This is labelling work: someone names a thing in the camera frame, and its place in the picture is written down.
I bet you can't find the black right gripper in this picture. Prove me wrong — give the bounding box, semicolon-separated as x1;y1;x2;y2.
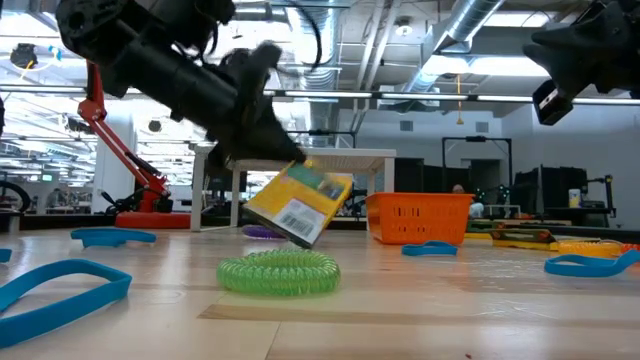
522;0;640;126

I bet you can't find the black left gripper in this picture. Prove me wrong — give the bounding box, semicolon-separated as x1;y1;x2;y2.
207;42;307;166

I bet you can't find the yellow crayon box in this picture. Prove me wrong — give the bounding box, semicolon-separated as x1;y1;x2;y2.
492;228;559;251
464;219;496;241
243;160;354;250

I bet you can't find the purple coil bracelet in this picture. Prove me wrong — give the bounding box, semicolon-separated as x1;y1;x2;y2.
241;224;289;240

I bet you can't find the green coil bracelet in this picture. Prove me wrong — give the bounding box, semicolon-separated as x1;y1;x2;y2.
216;248;342;297

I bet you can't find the orange coil bracelet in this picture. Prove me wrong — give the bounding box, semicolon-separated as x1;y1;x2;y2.
557;239;624;260

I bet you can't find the red desk lamp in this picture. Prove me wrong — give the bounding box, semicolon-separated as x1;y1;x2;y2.
76;59;192;230

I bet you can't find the white perforated metal riser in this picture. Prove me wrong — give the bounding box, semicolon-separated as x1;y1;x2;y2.
189;147;398;233

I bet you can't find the black monitor block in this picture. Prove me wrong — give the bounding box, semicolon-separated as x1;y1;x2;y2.
513;166;590;214

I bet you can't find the long ceiling light bar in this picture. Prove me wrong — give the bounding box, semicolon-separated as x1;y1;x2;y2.
0;84;640;106

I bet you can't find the orange plastic basket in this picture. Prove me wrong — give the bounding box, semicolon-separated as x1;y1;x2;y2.
364;191;475;246

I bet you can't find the person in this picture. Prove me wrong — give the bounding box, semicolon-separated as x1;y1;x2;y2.
452;183;485;220

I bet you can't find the black hoop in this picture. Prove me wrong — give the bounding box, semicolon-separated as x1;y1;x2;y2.
0;179;32;215

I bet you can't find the silver ribbed ceiling duct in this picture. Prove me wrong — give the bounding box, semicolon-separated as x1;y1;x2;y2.
287;0;346;146
399;0;506;96

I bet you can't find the black gantry frame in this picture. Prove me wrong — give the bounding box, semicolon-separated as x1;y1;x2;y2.
441;135;514;196

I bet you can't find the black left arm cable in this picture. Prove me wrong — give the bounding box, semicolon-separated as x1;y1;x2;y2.
287;0;324;71

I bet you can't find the black ceiling camera pod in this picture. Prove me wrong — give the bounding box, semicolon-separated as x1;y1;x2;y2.
9;43;39;70

